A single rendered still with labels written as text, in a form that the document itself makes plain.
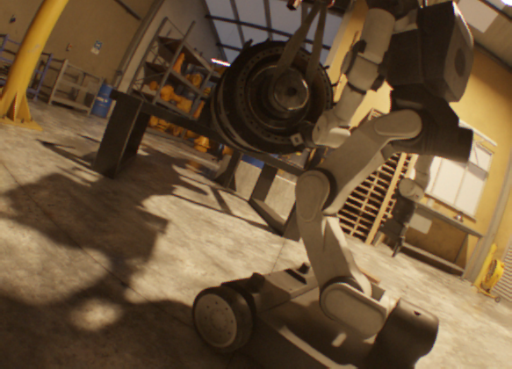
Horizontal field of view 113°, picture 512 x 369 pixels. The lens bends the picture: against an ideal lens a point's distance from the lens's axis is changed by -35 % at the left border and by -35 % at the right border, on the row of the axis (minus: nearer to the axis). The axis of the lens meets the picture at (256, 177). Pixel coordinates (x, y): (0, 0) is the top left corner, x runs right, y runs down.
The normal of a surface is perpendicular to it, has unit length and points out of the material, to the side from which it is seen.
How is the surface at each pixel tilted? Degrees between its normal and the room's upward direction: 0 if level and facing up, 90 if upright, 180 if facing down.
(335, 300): 90
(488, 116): 90
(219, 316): 90
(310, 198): 90
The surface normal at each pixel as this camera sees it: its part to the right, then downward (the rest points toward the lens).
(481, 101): -0.20, -0.02
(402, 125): -0.57, -0.19
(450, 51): 0.38, 0.37
